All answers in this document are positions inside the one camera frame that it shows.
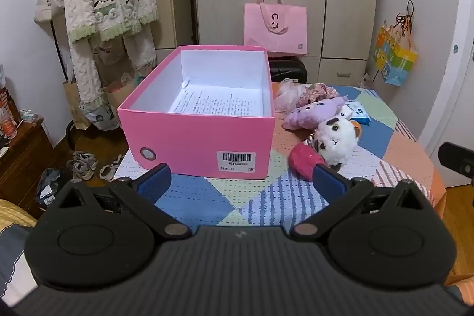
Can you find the white bag green logo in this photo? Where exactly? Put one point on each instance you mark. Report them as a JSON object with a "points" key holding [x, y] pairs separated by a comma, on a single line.
{"points": [[100, 116]]}

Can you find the pink tote bag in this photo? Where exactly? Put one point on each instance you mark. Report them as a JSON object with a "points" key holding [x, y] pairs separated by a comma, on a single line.
{"points": [[274, 31]]}

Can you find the red plush apple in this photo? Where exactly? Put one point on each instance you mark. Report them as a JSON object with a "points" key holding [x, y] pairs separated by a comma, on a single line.
{"points": [[303, 158]]}

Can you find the orange label bottle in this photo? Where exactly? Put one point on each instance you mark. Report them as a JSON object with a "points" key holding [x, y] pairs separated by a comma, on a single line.
{"points": [[7, 116]]}

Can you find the purple plush toy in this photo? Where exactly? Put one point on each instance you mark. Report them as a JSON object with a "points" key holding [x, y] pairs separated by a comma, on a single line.
{"points": [[311, 114]]}

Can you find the black coat rack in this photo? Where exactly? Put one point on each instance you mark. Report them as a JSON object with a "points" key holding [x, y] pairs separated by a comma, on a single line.
{"points": [[69, 138]]}

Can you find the floral scrunchie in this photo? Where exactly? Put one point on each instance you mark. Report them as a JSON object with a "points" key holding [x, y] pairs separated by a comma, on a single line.
{"points": [[320, 92]]}

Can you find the white blue wet wipes pack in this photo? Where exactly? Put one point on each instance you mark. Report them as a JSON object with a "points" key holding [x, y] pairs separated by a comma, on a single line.
{"points": [[359, 112]]}

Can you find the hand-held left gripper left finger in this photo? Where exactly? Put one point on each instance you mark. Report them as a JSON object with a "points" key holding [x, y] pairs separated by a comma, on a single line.
{"points": [[153, 182]]}

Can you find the patchwork tablecloth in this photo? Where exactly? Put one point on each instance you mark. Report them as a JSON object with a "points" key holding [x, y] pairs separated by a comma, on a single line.
{"points": [[222, 197]]}

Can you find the black plastic bag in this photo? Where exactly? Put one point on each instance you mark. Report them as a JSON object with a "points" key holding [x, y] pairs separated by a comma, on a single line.
{"points": [[50, 190]]}

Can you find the white cat plush toy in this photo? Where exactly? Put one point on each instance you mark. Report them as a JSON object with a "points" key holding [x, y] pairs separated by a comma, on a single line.
{"points": [[337, 142]]}

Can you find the black suitcase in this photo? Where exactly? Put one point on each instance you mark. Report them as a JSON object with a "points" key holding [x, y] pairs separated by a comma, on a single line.
{"points": [[287, 70]]}

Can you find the patterned bed blanket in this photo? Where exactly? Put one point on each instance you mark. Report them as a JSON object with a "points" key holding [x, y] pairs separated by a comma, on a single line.
{"points": [[14, 245]]}

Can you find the pink cardboard box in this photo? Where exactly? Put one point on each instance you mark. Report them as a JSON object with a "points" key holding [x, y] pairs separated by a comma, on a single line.
{"points": [[192, 138]]}

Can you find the colourful paper gift bag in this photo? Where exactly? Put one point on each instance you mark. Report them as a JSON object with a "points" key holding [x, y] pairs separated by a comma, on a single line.
{"points": [[396, 60]]}

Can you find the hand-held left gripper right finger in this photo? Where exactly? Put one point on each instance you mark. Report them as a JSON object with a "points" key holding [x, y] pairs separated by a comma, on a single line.
{"points": [[327, 181]]}

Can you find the printed paper sheet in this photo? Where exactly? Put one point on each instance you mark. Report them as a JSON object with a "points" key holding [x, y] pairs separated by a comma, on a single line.
{"points": [[218, 101]]}

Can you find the white wall charger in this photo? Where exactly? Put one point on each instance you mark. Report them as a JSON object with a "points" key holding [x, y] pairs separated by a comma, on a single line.
{"points": [[366, 80]]}

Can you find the wooden side cabinet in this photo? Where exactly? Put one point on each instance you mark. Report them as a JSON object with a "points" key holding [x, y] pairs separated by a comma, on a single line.
{"points": [[22, 153]]}

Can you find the white door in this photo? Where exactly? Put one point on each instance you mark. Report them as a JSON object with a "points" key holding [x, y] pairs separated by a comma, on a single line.
{"points": [[464, 79]]}

